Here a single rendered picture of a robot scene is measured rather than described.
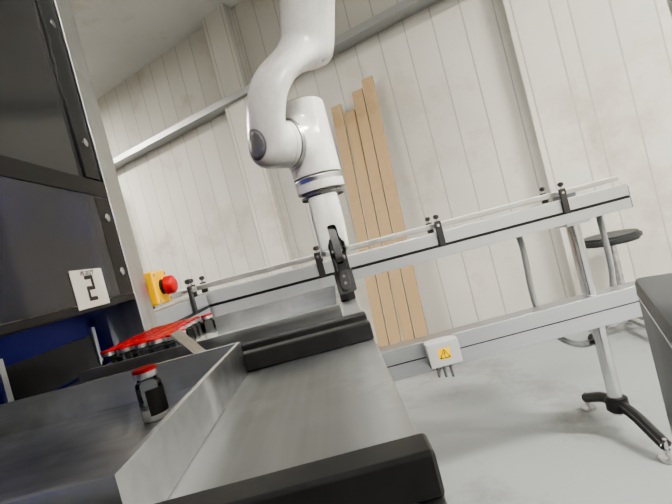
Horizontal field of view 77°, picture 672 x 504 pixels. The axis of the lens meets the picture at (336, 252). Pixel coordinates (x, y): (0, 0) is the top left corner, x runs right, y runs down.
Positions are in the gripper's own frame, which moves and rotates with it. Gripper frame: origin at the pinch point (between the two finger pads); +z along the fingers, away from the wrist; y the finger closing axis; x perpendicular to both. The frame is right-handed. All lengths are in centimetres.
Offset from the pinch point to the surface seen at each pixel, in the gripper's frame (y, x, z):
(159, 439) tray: 49, -13, 1
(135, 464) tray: 52, -13, 1
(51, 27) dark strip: -3, -39, -57
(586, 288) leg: -87, 89, 34
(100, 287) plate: 4.4, -38.7, -9.5
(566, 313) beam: -84, 79, 41
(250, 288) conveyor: -82, -34, 1
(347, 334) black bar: 27.8, -1.5, 3.1
